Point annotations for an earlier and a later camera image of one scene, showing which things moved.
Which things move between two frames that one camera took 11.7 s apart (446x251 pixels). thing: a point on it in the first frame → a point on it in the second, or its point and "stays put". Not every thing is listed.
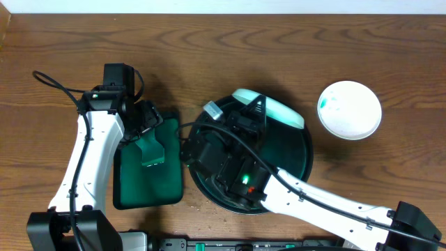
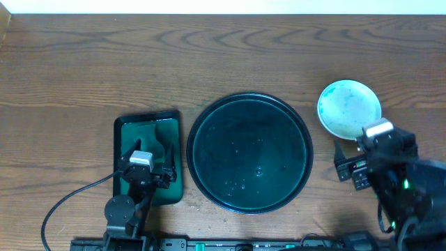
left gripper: x=147 y=122 → x=159 y=175
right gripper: x=244 y=124 → x=410 y=148
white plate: x=276 y=111 → x=345 y=107
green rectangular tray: x=136 y=185 stays put
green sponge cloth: x=152 y=150 stays put
